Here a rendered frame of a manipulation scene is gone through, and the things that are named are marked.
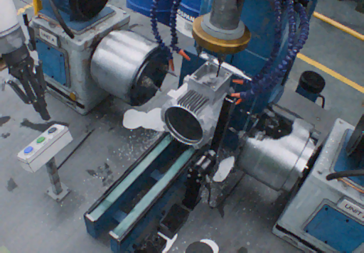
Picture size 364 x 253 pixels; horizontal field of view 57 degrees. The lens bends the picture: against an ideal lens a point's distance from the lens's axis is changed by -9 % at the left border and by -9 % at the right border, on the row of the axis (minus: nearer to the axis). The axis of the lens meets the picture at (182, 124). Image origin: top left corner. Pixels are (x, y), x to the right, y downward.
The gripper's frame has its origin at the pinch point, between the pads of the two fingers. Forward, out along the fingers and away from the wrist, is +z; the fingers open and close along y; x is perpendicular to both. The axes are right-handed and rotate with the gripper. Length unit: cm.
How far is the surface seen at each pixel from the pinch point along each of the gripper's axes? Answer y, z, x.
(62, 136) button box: 0.5, 9.8, -3.4
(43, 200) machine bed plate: -11.2, 32.0, 11.3
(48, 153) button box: -6.3, 11.1, -3.4
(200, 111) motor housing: 34.3, 19.8, -29.0
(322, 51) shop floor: 298, 123, 9
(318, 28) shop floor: 343, 115, 24
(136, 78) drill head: 33.4, 8.6, -6.9
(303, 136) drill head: 39, 27, -61
